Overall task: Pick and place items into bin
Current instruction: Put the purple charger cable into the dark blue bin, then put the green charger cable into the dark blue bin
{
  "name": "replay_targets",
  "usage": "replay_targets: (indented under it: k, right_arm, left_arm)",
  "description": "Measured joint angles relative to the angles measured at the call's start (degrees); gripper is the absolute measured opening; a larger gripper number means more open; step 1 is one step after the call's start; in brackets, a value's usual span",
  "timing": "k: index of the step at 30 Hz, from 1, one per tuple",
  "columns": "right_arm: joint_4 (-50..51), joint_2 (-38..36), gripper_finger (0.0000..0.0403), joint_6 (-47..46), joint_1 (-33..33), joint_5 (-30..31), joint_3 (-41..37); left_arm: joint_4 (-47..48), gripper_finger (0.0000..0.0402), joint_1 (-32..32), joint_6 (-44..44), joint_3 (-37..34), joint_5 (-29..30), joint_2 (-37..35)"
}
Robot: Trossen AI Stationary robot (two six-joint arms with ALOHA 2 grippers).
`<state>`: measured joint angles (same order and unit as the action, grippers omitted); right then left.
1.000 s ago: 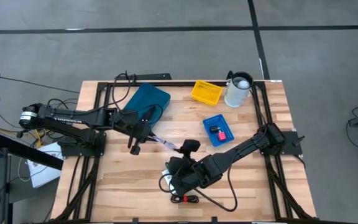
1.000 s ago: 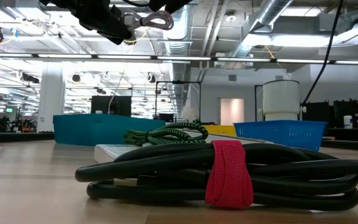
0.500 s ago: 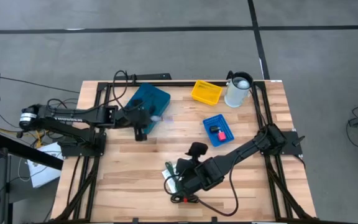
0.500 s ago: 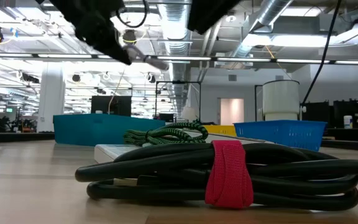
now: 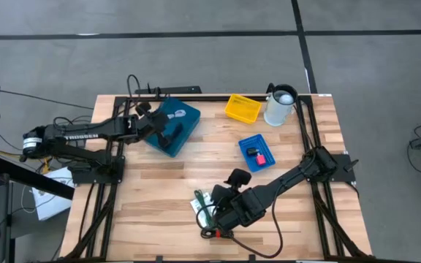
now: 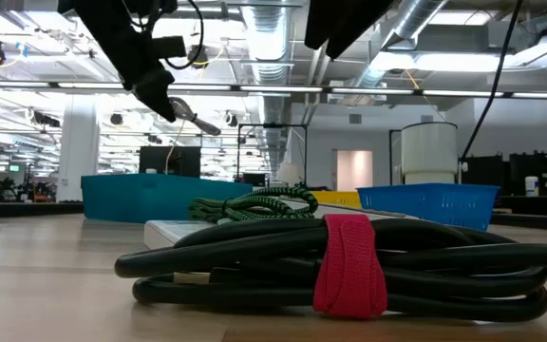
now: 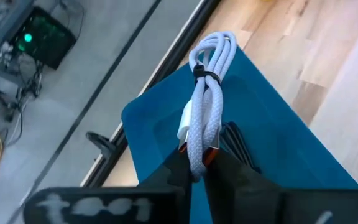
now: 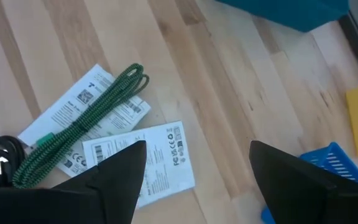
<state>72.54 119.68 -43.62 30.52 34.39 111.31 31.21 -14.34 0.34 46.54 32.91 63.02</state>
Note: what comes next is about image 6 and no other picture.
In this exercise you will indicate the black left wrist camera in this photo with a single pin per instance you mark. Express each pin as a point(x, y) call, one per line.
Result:
point(171, 47)

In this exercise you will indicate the white column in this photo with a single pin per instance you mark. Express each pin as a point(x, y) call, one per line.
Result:
point(79, 147)

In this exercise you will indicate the blue plastic basket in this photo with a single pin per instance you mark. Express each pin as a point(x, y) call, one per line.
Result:
point(425, 206)

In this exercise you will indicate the black monitor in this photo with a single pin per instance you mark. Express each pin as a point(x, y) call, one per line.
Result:
point(169, 161)

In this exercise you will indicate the white cylindrical container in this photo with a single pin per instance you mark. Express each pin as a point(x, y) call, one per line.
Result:
point(429, 152)

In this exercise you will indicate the white canister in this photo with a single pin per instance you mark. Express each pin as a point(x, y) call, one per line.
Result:
point(532, 186)

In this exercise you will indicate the black aluminium table frame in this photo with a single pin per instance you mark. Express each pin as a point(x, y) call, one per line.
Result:
point(26, 209)

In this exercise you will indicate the black cabinet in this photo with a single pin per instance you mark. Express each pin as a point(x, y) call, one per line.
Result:
point(539, 173)

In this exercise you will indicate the black stand frame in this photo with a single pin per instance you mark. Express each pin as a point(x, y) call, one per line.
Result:
point(238, 152)

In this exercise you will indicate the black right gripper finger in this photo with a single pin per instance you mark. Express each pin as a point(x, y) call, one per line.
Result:
point(323, 24)
point(359, 24)

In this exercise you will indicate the white lamp shade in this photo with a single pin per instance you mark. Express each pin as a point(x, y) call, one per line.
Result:
point(288, 173)

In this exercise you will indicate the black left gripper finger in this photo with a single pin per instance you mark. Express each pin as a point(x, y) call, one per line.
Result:
point(159, 107)
point(157, 83)

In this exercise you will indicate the teal plastic bin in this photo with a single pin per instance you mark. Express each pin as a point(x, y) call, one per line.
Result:
point(159, 197)

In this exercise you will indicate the white printed box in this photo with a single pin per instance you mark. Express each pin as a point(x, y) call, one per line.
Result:
point(169, 233)

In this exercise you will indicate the yellow plastic basket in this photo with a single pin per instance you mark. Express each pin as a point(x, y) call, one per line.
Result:
point(335, 199)

